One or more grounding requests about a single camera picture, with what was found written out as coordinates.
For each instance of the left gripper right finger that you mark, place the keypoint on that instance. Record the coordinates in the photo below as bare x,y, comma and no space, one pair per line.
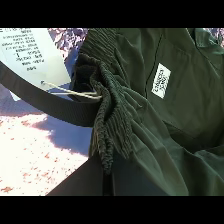
133,183

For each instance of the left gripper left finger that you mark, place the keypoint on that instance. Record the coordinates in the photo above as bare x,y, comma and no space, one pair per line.
85,181

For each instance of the dark green pants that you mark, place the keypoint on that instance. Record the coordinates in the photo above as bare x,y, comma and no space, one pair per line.
186,110

